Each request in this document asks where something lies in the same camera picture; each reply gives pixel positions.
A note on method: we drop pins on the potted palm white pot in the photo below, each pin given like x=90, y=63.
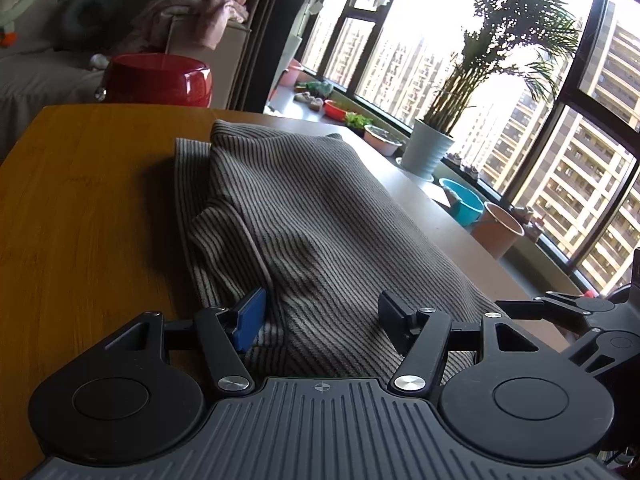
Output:
x=425, y=150

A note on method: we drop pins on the grey covered sofa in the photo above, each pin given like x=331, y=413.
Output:
x=30, y=80

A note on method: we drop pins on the blue plastic basin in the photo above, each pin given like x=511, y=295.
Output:
x=465, y=207

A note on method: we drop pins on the red plastic bowl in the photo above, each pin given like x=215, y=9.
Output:
x=336, y=110

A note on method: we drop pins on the small beige sandals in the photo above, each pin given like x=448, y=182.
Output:
x=310, y=101

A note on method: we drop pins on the pink patterned blanket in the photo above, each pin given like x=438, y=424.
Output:
x=200, y=10

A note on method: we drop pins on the black window frame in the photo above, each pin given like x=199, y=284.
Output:
x=562, y=100

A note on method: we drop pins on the red glossy stool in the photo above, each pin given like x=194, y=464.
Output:
x=150, y=80

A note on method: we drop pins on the beige sofa armrest box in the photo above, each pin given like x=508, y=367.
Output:
x=225, y=65

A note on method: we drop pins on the peach plastic bucket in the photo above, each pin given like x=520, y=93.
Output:
x=495, y=235

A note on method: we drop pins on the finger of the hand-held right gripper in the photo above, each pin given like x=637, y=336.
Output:
x=520, y=308

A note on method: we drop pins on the brown curtain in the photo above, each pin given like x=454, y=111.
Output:
x=270, y=35

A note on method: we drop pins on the grey-blue neck pillow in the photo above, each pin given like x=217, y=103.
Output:
x=80, y=15

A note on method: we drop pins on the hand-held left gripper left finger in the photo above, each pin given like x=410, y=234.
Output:
x=250, y=317

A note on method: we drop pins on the small pink basin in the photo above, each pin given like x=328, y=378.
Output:
x=290, y=75

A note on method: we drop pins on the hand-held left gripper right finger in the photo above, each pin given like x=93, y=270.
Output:
x=395, y=320

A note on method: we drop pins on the green seedling tray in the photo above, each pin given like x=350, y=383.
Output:
x=357, y=122

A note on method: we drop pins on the grey striped knit garment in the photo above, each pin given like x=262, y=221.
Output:
x=325, y=220

